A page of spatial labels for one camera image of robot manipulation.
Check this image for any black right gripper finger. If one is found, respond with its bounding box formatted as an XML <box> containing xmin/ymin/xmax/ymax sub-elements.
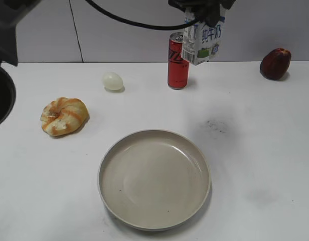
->
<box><xmin>168</xmin><ymin>0</ymin><xmax>192</xmax><ymax>12</ymax></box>

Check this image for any white blue milk carton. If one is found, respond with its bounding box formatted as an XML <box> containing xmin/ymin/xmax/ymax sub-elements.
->
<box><xmin>182</xmin><ymin>7</ymin><xmax>226</xmax><ymax>65</ymax></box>

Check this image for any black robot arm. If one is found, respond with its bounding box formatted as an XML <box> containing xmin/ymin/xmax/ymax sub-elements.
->
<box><xmin>0</xmin><ymin>1</ymin><xmax>233</xmax><ymax>124</ymax></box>

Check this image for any orange striped bread ring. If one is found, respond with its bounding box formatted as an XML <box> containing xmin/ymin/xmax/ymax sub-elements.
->
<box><xmin>40</xmin><ymin>97</ymin><xmax>90</xmax><ymax>137</ymax></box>

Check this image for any beige ceramic plate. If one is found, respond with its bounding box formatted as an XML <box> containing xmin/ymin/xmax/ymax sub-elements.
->
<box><xmin>98</xmin><ymin>130</ymin><xmax>211</xmax><ymax>231</ymax></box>

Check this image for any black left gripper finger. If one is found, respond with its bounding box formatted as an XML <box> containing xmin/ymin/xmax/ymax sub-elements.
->
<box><xmin>194</xmin><ymin>1</ymin><xmax>220</xmax><ymax>26</ymax></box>

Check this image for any black cable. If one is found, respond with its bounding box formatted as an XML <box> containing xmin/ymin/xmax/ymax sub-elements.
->
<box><xmin>85</xmin><ymin>0</ymin><xmax>204</xmax><ymax>31</ymax></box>

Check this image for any white egg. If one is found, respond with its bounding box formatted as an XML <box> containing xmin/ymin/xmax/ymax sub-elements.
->
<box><xmin>102</xmin><ymin>72</ymin><xmax>124</xmax><ymax>91</ymax></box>

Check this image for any red soda can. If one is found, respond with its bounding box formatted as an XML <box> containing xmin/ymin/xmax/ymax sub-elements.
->
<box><xmin>168</xmin><ymin>32</ymin><xmax>189</xmax><ymax>89</ymax></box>

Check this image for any dark red apple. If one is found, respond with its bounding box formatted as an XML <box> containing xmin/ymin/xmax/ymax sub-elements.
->
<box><xmin>260</xmin><ymin>48</ymin><xmax>292</xmax><ymax>80</ymax></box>

